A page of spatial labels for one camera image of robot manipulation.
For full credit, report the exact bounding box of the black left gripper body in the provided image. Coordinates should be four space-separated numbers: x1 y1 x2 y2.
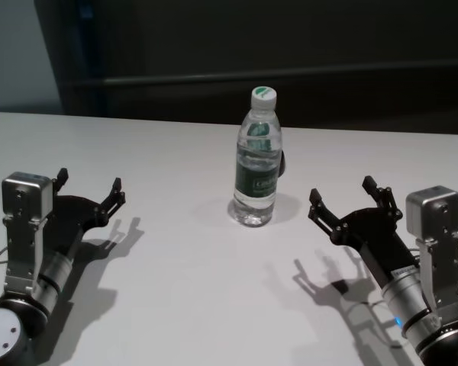
44 194 109 261

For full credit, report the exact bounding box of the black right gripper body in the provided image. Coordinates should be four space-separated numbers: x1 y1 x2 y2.
331 207 421 287

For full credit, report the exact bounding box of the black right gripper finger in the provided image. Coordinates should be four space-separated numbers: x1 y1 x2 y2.
308 188 344 234
361 175 402 223

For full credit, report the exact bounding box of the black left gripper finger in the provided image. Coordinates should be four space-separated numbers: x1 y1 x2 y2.
52 167 69 197
98 177 127 220

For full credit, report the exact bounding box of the clear water bottle green label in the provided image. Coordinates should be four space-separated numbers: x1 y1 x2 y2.
227 85 283 228

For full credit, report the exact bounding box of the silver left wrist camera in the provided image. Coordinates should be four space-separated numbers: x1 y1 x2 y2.
1 172 55 303

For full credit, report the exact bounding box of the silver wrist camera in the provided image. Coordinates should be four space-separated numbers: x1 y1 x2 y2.
405 185 458 314
1 172 55 303

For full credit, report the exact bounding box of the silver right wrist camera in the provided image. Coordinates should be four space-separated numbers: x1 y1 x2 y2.
405 185 458 314

